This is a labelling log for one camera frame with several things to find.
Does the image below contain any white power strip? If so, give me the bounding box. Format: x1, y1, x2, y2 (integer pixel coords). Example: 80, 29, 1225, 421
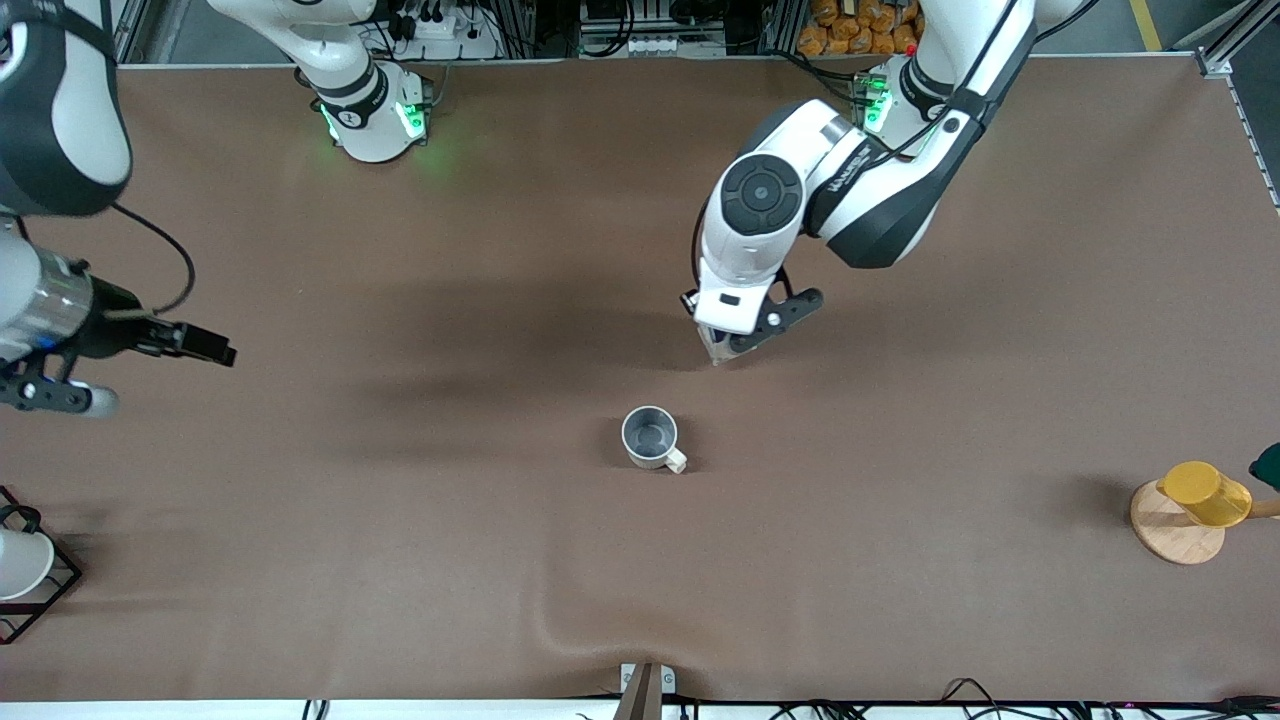
398, 8, 501, 61

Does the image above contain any black wire rack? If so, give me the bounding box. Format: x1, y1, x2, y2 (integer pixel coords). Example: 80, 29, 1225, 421
0, 486, 84, 646

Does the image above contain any orange packaged goods pile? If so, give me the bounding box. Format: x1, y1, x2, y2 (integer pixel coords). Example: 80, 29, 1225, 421
797, 0, 926, 58

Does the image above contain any blue white milk carton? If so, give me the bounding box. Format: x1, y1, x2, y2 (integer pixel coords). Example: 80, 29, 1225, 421
700, 325, 746, 368

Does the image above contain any yellow plastic cup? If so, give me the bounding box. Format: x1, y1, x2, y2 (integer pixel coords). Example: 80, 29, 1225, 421
1157, 461, 1253, 528

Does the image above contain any round wooden cup stand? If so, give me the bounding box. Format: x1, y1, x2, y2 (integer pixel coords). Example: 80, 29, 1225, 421
1130, 479, 1280, 567

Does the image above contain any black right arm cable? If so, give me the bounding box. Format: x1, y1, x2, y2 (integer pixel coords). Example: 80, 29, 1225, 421
8, 203, 197, 319

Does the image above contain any white ribbed mug HOME print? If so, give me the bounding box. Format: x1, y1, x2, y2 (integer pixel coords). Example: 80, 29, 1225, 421
621, 405, 689, 475

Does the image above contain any aluminium frame profile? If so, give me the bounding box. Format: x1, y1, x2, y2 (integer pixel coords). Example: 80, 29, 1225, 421
1195, 0, 1280, 213

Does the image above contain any metal table clamp bracket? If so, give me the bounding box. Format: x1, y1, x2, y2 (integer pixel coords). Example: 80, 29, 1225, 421
614, 662, 677, 720

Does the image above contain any plain white cup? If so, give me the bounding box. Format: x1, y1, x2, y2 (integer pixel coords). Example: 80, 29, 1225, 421
0, 527, 56, 602

